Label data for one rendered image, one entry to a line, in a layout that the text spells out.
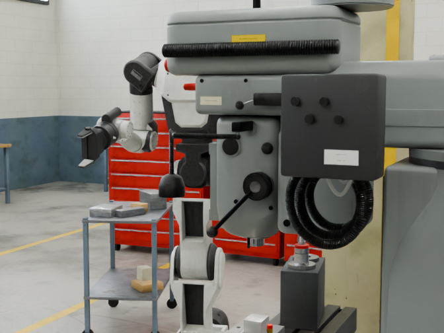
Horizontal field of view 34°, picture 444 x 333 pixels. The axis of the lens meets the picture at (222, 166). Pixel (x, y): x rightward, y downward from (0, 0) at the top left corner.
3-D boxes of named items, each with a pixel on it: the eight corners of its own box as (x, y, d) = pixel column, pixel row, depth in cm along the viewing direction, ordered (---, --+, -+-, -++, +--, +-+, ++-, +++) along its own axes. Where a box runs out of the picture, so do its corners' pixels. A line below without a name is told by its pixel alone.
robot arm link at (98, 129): (77, 161, 246) (92, 149, 257) (103, 165, 244) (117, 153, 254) (75, 126, 242) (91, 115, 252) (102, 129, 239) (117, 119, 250)
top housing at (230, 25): (158, 74, 186) (157, 11, 184) (203, 76, 210) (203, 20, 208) (336, 73, 167) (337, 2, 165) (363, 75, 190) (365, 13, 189)
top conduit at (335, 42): (160, 57, 181) (160, 43, 181) (169, 58, 185) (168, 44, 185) (336, 53, 163) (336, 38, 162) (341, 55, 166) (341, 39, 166)
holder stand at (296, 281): (279, 328, 232) (279, 266, 230) (289, 307, 253) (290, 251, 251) (317, 330, 229) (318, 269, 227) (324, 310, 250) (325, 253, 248)
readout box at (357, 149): (277, 177, 148) (278, 73, 146) (292, 172, 157) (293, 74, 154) (374, 182, 140) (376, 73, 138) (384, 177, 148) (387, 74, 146)
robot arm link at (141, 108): (131, 139, 295) (130, 86, 286) (162, 143, 292) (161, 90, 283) (120, 149, 285) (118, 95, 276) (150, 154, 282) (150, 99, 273)
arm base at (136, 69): (135, 74, 289) (141, 47, 284) (164, 85, 287) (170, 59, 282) (119, 84, 275) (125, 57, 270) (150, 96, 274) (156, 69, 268)
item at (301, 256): (291, 263, 234) (291, 247, 234) (300, 260, 237) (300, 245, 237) (302, 265, 231) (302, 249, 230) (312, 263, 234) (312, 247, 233)
